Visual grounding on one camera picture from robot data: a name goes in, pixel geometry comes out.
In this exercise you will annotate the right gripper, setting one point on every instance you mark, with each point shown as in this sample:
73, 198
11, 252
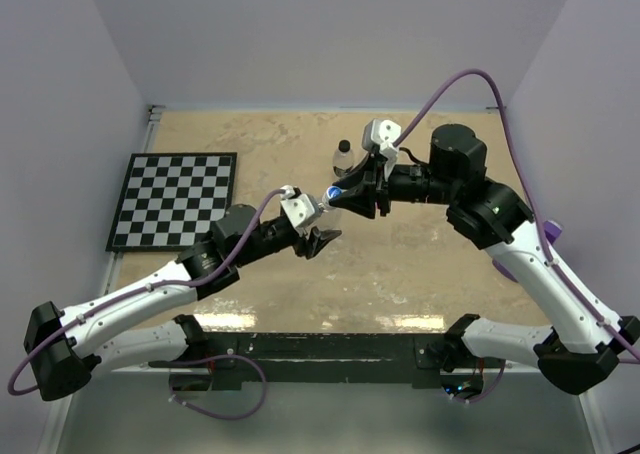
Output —
361, 198

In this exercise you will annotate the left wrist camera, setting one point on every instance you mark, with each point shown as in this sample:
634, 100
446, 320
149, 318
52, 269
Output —
301, 209

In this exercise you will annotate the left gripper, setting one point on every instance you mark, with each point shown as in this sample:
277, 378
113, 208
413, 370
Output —
316, 241

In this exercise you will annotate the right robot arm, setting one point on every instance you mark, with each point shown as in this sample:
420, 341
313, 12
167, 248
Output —
581, 346

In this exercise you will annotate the aluminium rail left edge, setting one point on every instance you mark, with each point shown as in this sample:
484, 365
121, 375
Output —
125, 215

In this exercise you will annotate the black white checkerboard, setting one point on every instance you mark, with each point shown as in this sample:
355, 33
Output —
182, 194

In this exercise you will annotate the small clear plastic bottle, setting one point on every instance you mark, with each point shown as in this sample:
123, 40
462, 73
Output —
342, 162

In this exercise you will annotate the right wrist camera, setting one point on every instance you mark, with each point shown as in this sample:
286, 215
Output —
381, 135

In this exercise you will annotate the blue bottle cap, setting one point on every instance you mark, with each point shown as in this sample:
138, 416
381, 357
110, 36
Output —
331, 193

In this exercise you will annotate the black bottle cap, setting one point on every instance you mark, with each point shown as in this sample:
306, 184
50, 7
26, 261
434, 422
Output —
344, 146

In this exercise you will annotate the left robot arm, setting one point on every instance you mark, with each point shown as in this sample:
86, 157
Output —
67, 347

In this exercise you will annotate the purple object table edge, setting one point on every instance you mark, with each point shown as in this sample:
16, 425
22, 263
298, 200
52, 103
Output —
552, 230

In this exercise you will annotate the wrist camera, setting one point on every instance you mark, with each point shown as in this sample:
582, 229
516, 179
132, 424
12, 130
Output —
301, 209
381, 135

